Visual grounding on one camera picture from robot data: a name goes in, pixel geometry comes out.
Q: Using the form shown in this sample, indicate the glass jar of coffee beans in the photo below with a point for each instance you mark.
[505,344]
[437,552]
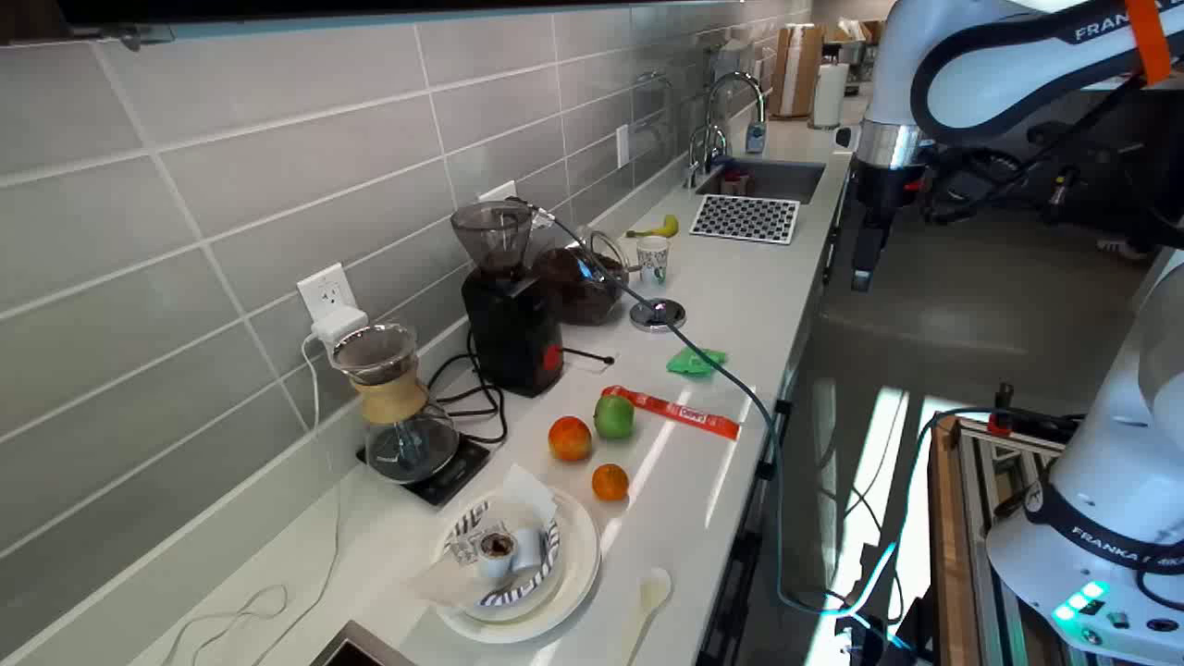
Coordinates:
[591,299]

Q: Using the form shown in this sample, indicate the small orange tangerine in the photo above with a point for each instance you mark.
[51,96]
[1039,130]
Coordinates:
[611,481]

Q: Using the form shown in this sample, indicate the white outlet with charger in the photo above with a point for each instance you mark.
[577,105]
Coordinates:
[325,299]

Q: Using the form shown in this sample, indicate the chrome jar lid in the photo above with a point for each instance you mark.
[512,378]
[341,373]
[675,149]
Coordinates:
[655,314]

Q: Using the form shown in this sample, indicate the yellow banana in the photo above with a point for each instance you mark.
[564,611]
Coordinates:
[667,227]

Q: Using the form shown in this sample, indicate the steel sink basin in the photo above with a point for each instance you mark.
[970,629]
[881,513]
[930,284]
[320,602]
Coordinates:
[770,179]

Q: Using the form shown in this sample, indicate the white wall outlet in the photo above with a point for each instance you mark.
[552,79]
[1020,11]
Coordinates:
[624,147]

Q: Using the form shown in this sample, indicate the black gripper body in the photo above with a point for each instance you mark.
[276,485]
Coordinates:
[888,196]

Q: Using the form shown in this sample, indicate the small white espresso cup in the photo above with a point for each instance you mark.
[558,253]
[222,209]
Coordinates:
[497,561]

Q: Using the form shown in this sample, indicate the patterned paper cup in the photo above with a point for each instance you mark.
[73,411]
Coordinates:
[653,259]

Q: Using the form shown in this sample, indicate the chrome faucet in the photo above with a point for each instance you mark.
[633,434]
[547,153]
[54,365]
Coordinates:
[706,158]

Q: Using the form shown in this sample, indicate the patterned bowl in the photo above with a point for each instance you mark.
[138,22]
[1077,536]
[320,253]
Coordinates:
[523,598]

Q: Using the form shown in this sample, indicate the red-orange round fruit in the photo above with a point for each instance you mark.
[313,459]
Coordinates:
[572,443]

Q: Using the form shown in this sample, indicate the green cloth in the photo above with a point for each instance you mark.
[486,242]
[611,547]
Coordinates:
[693,365]

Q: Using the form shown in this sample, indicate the checkered drying mat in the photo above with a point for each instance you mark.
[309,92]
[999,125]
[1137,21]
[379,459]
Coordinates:
[746,219]

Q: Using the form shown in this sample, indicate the wooden robot cart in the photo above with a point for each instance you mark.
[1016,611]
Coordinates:
[973,495]

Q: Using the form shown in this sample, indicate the red packet strip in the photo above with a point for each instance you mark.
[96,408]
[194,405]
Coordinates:
[688,417]

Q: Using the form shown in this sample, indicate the green apple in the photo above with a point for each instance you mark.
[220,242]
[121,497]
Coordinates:
[614,417]

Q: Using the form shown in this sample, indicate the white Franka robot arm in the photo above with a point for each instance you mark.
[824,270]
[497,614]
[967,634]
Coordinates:
[1097,495]

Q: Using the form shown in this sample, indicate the white paper filter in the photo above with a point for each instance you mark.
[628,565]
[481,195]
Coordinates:
[523,500]

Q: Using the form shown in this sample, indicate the white plastic spoon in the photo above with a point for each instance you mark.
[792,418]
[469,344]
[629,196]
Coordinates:
[653,589]

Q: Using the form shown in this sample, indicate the black coffee grinder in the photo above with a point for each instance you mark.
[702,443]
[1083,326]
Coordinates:
[512,336]

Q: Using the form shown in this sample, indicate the black measuring spoon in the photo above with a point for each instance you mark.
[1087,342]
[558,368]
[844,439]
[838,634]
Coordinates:
[595,355]

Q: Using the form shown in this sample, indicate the white plate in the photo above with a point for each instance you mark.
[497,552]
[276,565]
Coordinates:
[575,579]

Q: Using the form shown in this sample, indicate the white canister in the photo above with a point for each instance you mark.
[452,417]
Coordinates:
[829,96]

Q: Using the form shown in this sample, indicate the soap bottle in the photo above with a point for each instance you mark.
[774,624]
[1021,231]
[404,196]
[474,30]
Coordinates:
[757,135]

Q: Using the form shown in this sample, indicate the black coffee scale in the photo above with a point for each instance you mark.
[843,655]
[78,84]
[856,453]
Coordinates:
[449,479]

